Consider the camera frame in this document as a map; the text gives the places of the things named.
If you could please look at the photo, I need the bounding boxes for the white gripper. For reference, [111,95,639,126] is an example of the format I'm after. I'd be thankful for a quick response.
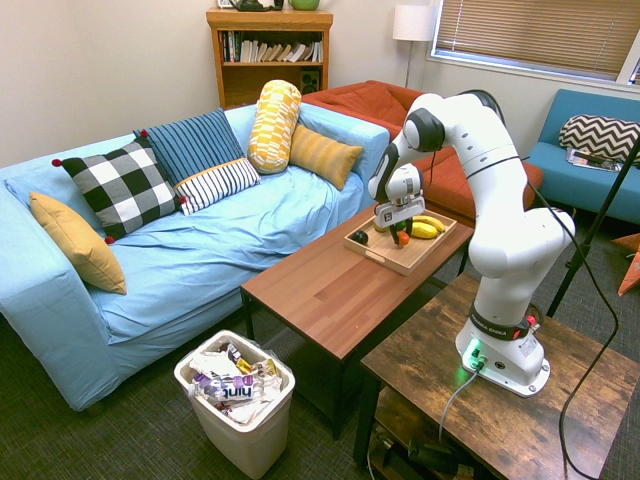
[372,195,427,247]

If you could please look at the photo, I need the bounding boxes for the orange sectional sofa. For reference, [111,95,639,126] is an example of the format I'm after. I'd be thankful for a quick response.
[300,79,545,229]

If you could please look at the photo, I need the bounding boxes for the light blue sofa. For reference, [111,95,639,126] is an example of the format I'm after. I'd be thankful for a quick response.
[0,103,391,417]

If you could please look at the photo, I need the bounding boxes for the mustard yellow square pillow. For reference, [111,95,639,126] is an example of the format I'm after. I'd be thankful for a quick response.
[28,191,128,296]

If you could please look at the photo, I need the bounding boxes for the hint water bottle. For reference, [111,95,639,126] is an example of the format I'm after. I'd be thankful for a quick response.
[187,374,271,404]

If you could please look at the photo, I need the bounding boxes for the white floor lamp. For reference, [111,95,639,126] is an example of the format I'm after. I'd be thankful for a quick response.
[391,4,440,89]

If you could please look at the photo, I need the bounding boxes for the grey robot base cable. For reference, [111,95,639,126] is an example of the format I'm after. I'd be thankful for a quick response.
[437,369,481,443]

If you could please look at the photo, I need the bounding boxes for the yellow patterned bolster pillow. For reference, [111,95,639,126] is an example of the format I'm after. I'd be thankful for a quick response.
[246,79,303,175]

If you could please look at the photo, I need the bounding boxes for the blue striped pillow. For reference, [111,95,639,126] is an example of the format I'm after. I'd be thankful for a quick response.
[132,107,246,188]

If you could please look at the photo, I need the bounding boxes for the white navy striped pillow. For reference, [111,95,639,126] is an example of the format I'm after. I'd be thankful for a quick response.
[173,157,262,217]

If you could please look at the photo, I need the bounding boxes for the wooden bookshelf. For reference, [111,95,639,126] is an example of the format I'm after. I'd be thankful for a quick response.
[205,7,335,111]

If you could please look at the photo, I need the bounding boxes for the yellow banana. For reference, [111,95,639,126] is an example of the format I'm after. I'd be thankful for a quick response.
[411,214,447,235]

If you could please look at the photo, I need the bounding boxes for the black white chevron pillow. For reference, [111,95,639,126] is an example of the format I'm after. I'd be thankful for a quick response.
[558,113,640,165]

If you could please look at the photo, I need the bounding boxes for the white trash bin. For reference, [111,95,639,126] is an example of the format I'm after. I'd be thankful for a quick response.
[173,329,296,480]

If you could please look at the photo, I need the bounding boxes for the orange patterned floor cushion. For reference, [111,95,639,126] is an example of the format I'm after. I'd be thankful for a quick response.
[610,232,640,298]

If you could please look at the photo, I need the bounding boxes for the black camera stand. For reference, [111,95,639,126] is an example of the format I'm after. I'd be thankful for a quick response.
[545,135,640,318]

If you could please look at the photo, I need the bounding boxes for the row of books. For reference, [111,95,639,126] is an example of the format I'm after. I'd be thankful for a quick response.
[221,30,324,64]

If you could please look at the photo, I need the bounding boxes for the wooden window blinds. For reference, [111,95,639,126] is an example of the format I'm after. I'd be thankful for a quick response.
[432,0,640,84]

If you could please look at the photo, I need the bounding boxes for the rustic wooden side table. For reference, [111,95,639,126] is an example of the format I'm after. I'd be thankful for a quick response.
[353,272,640,480]

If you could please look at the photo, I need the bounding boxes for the black white checkered pillow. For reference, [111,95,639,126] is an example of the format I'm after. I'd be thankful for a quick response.
[51,130,187,245]

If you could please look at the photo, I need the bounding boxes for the teal blue couch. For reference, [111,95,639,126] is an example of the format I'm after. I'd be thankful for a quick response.
[525,88,640,226]

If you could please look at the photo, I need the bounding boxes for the black power cable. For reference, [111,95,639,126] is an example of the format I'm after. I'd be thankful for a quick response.
[429,89,620,480]

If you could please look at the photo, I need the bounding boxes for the magazine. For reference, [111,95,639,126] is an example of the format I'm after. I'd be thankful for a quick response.
[564,147,626,174]

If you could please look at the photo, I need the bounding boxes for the brown wooden coffee table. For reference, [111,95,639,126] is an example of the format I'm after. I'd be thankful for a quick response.
[240,194,477,441]

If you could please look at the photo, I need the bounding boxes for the wooden serving tray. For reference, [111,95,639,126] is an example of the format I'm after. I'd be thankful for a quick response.
[342,198,458,277]

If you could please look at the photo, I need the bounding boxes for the mustard striped rectangular pillow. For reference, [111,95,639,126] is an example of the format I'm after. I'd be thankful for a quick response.
[288,123,365,192]

